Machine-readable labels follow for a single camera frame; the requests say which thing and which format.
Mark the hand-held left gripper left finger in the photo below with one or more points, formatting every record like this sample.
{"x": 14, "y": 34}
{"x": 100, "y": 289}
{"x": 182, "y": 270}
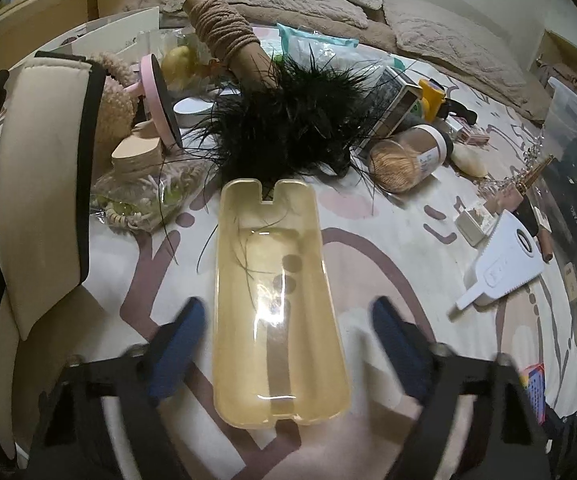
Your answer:
{"x": 181, "y": 350}

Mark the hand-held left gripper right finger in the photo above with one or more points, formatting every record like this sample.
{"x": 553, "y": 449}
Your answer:
{"x": 401, "y": 345}

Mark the yellow translucent plastic case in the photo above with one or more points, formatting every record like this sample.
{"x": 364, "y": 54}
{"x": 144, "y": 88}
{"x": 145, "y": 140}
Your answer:
{"x": 273, "y": 310}

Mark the white plastic jar opener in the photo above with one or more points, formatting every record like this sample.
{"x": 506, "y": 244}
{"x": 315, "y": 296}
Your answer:
{"x": 501, "y": 270}

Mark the clear plastic storage container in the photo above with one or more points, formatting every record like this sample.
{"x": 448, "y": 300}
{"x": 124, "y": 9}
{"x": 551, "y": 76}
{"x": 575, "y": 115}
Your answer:
{"x": 576, "y": 125}

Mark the yellow round container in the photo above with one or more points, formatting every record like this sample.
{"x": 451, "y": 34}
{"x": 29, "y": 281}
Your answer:
{"x": 431, "y": 97}

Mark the colourful card pack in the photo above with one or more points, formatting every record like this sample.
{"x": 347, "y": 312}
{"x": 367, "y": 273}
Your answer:
{"x": 533, "y": 385}

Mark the clear bag of beads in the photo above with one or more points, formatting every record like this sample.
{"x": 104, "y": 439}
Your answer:
{"x": 138, "y": 195}

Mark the brown lipstick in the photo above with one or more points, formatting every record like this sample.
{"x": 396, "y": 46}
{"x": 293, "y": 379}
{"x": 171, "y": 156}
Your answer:
{"x": 546, "y": 245}

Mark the toothpick jar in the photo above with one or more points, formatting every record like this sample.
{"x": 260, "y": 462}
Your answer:
{"x": 408, "y": 160}

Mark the crystal hair ornament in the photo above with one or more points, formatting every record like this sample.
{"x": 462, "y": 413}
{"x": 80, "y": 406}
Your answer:
{"x": 506, "y": 185}

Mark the white soap bar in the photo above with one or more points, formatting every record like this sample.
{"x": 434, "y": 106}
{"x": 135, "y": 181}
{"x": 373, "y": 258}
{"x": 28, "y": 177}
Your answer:
{"x": 468, "y": 160}

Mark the pink eyelash box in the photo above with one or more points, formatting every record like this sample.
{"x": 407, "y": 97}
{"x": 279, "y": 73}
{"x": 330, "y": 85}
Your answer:
{"x": 468, "y": 132}

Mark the round white tin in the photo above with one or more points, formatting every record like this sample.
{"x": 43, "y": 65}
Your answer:
{"x": 193, "y": 108}

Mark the pink round mirror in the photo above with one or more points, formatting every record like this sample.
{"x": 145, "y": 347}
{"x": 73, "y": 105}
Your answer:
{"x": 161, "y": 105}

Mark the black and silver box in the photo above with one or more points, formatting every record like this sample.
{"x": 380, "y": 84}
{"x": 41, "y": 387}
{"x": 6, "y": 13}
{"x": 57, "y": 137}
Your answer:
{"x": 393, "y": 97}

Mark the black feather trim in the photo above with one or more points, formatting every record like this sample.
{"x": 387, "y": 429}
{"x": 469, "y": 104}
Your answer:
{"x": 288, "y": 120}

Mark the beige fuzzy pouch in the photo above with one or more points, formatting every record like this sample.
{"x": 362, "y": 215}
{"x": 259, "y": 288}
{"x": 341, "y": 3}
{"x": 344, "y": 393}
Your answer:
{"x": 116, "y": 95}

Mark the beige blanket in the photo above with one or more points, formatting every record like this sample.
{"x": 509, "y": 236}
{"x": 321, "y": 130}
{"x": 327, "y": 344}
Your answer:
{"x": 513, "y": 92}

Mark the clear plastic bag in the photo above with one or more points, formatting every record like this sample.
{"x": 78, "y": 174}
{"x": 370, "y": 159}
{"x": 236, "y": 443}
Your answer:
{"x": 368, "y": 67}

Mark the yellow pear ornament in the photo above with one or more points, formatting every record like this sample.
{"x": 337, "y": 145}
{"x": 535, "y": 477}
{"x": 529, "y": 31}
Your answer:
{"x": 178, "y": 60}

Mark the large textured beige pillow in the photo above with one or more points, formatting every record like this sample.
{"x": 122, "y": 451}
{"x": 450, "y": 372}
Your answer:
{"x": 443, "y": 35}

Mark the wet wipes packet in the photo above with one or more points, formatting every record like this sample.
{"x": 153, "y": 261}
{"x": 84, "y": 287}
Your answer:
{"x": 313, "y": 40}

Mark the white cardboard box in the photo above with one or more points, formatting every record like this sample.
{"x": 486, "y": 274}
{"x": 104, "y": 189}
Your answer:
{"x": 118, "y": 25}

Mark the wooden closet niche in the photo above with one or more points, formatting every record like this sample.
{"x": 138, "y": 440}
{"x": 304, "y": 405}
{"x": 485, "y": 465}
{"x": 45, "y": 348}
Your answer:
{"x": 553, "y": 42}

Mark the flat textured beige pillow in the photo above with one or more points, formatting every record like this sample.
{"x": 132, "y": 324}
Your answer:
{"x": 248, "y": 5}

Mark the wooden bedside shelf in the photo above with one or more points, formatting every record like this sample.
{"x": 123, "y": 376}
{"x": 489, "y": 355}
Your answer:
{"x": 68, "y": 5}

